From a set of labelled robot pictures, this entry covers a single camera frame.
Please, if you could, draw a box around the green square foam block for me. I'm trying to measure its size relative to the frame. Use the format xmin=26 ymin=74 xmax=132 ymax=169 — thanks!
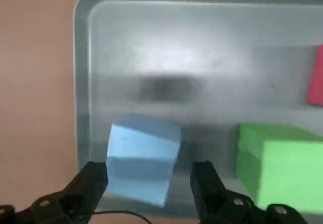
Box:
xmin=236 ymin=122 xmax=323 ymax=213

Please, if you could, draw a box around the blue square foam block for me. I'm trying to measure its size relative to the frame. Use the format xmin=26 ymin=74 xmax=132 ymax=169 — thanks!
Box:
xmin=105 ymin=115 xmax=182 ymax=207

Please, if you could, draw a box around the gray square tray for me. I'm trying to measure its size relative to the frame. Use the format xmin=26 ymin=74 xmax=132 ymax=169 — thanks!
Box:
xmin=73 ymin=0 xmax=323 ymax=218

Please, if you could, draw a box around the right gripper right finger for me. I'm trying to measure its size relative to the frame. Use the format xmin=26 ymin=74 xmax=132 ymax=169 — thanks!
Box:
xmin=190 ymin=160 xmax=310 ymax=224

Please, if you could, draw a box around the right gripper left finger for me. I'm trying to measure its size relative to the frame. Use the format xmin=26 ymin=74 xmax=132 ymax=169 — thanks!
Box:
xmin=0 ymin=160 xmax=110 ymax=224

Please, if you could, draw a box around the thin black cable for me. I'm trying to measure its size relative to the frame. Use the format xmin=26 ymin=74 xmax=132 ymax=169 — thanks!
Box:
xmin=92 ymin=209 xmax=152 ymax=224

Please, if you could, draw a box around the red square foam block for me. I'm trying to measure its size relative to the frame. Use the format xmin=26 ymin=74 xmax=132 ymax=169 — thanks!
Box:
xmin=305 ymin=44 xmax=323 ymax=106

